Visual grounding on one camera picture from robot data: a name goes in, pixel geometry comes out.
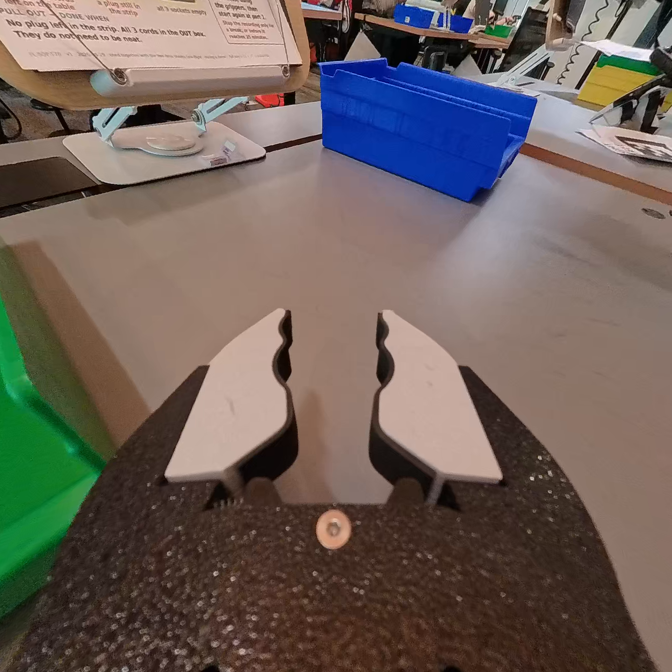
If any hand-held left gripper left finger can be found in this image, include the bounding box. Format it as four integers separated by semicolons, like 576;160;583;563
164;308;299;497

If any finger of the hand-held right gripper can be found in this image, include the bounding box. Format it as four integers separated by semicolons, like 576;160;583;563
589;84;657;126

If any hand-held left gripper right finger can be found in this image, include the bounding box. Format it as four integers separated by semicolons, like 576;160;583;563
369;309;505;506

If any blue plastic bin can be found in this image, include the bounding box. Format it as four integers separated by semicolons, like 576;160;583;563
318;58;538;203

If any yellow plastic bin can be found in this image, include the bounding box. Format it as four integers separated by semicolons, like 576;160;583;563
577;52;672;112

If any black white tag sheet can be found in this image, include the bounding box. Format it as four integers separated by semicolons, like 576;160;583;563
576;123;672;161

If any green plastic bin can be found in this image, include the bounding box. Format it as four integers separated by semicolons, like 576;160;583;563
0;247;109;620

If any small blue bin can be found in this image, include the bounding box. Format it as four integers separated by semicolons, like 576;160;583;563
393;3;474;33

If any printed instruction sheet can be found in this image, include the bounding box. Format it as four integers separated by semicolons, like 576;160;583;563
0;0;304;71

